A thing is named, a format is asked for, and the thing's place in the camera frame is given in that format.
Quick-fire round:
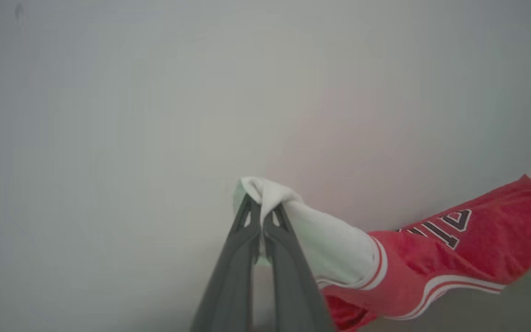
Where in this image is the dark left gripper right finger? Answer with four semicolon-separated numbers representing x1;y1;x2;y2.
263;203;336;332

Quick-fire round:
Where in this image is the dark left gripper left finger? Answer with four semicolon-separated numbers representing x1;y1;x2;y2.
190;194;263;332

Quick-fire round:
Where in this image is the red and white basketball jersey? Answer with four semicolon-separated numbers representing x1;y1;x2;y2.
233;154;531;332

